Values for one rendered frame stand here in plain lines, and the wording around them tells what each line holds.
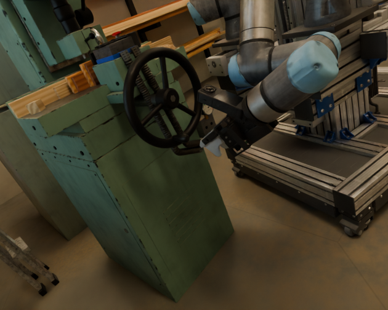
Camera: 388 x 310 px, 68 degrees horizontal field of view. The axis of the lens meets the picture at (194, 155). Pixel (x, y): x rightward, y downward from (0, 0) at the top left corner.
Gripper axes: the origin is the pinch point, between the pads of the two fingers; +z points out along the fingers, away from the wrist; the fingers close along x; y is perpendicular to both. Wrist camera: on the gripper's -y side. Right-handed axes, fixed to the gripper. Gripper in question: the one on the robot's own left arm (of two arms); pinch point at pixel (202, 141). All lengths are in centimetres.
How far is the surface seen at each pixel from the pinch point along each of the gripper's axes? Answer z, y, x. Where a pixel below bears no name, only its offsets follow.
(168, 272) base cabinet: 58, 31, -9
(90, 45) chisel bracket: 23, -48, 12
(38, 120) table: 21.7, -33.1, -19.0
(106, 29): 165, -139, 148
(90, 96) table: 20.8, -31.8, -2.6
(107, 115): 24.3, -25.3, -0.8
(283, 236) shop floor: 42, 59, 35
